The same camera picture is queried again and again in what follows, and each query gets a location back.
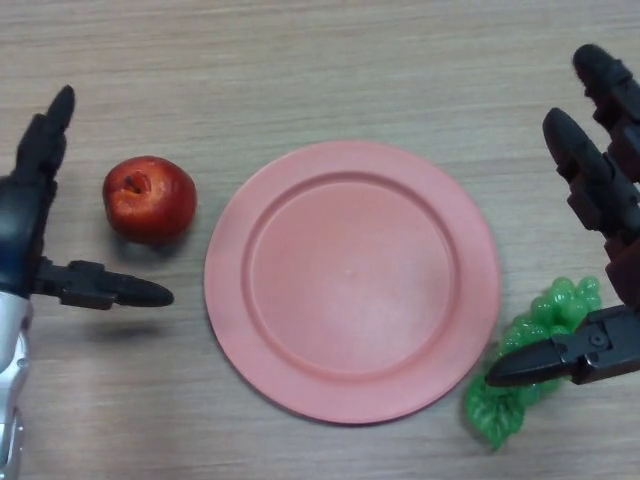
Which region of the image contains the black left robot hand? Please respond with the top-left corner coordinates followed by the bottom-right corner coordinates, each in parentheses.
top-left (0, 84), bottom-right (175, 311)

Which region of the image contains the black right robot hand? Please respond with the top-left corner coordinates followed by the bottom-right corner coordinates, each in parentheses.
top-left (485, 43), bottom-right (640, 389)

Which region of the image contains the red apple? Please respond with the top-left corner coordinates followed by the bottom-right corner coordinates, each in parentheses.
top-left (102, 155), bottom-right (198, 245)

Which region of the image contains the pink round plate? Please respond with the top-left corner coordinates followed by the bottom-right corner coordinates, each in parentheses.
top-left (203, 139), bottom-right (502, 426)

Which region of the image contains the green plastic grape bunch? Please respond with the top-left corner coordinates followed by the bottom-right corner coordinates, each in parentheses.
top-left (464, 274), bottom-right (604, 451)

